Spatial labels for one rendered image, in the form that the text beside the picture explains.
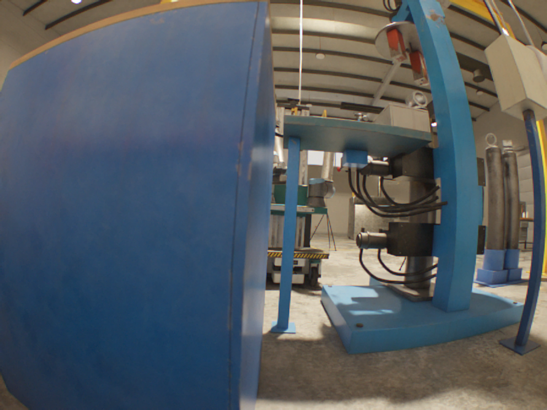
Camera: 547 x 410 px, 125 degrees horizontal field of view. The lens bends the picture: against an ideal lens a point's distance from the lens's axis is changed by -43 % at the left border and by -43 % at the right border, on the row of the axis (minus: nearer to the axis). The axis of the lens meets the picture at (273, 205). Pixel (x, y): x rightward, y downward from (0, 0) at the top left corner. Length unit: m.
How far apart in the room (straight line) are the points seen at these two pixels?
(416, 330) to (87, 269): 1.23
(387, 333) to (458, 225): 0.68
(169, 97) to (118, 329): 0.33
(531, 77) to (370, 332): 1.50
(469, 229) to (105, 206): 1.51
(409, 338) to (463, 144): 1.06
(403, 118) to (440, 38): 0.82
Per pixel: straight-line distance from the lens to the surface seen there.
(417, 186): 1.87
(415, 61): 2.55
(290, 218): 1.25
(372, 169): 1.64
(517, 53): 1.59
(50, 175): 0.48
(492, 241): 3.02
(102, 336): 0.43
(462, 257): 1.49
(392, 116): 1.31
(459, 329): 1.46
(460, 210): 1.47
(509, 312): 1.76
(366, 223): 9.74
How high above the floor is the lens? 0.58
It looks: 4 degrees up
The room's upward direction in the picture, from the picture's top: 4 degrees clockwise
